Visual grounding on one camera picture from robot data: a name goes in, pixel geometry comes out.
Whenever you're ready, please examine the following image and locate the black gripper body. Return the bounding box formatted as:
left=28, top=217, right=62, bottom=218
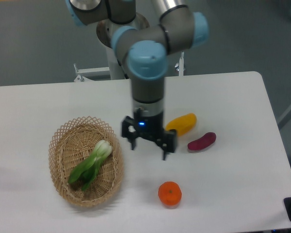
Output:
left=121, top=107, right=178, bottom=153

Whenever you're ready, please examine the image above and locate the purple sweet potato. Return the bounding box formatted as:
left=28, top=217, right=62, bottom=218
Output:
left=187, top=132, right=217, bottom=151

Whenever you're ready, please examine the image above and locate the woven wicker basket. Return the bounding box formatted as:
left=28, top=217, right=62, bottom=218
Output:
left=48, top=116, right=125, bottom=208

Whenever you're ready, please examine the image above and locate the white frame leg right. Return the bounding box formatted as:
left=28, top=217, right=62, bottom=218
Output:
left=277, top=104, right=291, bottom=130

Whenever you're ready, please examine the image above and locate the yellow mango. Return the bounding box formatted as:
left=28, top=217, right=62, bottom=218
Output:
left=165, top=113, right=197, bottom=136

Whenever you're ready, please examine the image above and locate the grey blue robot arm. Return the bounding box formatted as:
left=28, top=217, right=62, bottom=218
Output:
left=66, top=0, right=209, bottom=156

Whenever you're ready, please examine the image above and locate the green bok choy vegetable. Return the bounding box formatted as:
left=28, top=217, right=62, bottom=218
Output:
left=68, top=140, right=113, bottom=191

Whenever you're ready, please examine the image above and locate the orange tangerine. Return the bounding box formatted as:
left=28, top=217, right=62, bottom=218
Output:
left=158, top=181, right=182, bottom=207

